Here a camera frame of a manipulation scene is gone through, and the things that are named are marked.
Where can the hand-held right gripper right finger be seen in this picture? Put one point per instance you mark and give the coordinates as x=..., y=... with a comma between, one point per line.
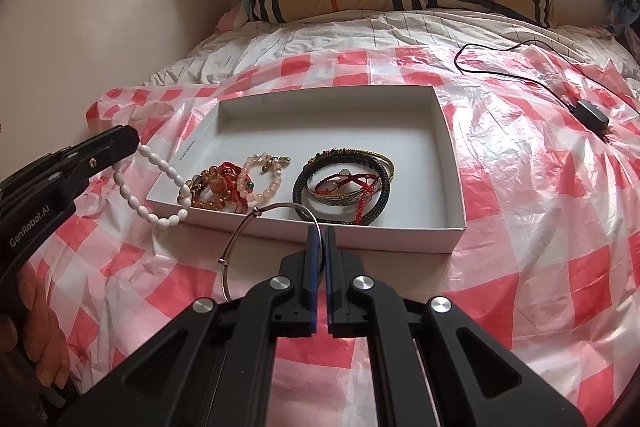
x=330, y=257

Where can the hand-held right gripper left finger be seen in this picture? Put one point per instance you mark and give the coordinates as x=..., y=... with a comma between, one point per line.
x=314, y=257

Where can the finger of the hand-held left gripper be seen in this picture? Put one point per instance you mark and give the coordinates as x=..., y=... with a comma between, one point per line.
x=105, y=152

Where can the silver bangle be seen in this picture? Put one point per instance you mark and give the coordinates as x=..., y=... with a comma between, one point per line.
x=235, y=238

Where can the white cardboard box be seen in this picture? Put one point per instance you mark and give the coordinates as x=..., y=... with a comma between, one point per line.
x=325, y=127

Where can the person's left hand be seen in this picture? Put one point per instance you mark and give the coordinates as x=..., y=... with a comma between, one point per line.
x=47, y=332

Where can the pink cloth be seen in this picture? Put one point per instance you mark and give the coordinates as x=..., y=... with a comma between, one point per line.
x=230, y=19

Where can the pink checkered plastic sheet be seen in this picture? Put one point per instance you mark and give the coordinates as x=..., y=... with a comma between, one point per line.
x=525, y=207

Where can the white striped quilt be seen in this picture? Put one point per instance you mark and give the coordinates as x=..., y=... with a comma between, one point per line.
x=350, y=32

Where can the black power adapter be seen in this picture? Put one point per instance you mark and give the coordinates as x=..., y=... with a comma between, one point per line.
x=590, y=117

